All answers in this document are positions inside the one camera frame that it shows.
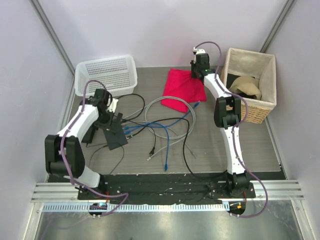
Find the black network switch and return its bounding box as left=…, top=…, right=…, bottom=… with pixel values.
left=103, top=125, right=128, bottom=151

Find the thin black power cord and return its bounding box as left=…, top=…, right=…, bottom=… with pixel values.
left=86, top=142, right=126, bottom=176

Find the black ethernet cable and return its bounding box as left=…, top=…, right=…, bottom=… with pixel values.
left=109, top=93, right=158, bottom=157
left=124, top=117, right=226, bottom=180

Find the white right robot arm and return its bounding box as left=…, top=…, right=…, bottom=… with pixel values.
left=190, top=48, right=250, bottom=198

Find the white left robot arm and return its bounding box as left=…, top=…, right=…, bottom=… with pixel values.
left=44, top=89, right=128, bottom=200

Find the black power adapter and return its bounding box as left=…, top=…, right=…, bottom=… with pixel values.
left=81, top=124, right=96, bottom=144

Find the red folded cloth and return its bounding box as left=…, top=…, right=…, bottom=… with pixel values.
left=162, top=68, right=207, bottom=104

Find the white perforated plastic basket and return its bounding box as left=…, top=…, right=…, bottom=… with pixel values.
left=74, top=55, right=138, bottom=97

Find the beige cloth in basket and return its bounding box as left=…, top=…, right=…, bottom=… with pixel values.
left=229, top=76, right=262, bottom=100

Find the wicker basket with liner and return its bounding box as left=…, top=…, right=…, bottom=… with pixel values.
left=220, top=48, right=277, bottom=124

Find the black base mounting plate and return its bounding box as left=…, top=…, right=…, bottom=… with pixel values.
left=48, top=172, right=257, bottom=206

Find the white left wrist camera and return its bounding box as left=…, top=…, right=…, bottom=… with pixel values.
left=106, top=98, right=119, bottom=113

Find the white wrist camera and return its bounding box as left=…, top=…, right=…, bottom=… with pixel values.
left=106, top=98, right=119, bottom=113
left=192, top=47, right=206, bottom=55

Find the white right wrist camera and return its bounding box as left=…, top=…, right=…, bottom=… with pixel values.
left=192, top=47, right=206, bottom=55

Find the grey ethernet cable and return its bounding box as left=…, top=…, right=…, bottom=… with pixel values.
left=144, top=97, right=198, bottom=161

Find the blue ethernet cable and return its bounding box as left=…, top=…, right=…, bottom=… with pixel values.
left=123, top=121, right=191, bottom=173
left=123, top=100, right=202, bottom=133

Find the aluminium front rail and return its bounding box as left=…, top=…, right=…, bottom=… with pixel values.
left=31, top=180, right=304, bottom=213

